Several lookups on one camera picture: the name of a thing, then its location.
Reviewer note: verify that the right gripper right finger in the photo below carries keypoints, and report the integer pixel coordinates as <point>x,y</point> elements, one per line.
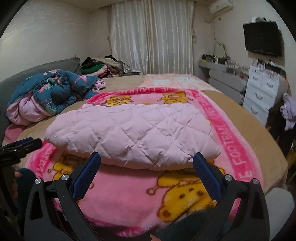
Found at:
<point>251,221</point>

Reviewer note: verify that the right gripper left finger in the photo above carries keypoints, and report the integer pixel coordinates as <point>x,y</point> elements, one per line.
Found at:
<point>52,211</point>

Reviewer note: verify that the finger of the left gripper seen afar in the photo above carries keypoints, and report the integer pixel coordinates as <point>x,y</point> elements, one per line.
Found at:
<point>17,150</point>

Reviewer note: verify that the pink quilted jacket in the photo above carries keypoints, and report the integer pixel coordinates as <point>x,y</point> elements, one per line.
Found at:
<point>158,137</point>

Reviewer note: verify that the pile of folded clothes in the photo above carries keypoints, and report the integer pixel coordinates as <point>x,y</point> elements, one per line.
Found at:
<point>107,67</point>

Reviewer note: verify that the tan bed sheet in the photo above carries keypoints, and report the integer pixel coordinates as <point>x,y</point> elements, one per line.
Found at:
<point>273,163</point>

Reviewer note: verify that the blue floral padded jacket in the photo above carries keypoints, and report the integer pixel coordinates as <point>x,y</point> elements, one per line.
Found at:
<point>54,90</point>

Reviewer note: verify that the pink cartoon fleece blanket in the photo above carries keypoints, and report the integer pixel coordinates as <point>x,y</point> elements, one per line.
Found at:
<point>131,202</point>

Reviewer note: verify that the lilac hanging garment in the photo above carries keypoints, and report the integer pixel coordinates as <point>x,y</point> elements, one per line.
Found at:
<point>288,110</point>

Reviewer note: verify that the white drawer cabinet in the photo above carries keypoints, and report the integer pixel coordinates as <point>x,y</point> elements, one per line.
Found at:
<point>264,90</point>

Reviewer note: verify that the peach white bear blanket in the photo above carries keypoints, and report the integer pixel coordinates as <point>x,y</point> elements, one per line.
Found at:
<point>179,81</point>

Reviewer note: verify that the white pleated curtain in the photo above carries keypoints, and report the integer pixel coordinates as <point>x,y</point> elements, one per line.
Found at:
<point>153,37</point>

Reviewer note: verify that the white air conditioner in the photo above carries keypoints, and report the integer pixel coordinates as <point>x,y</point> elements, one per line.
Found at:
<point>220,6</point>

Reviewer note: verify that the grey wall desk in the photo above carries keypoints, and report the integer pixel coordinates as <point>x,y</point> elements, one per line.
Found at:
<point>231,85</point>

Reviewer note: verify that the black wall television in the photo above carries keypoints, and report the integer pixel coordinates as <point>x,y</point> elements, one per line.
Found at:
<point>263,38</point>

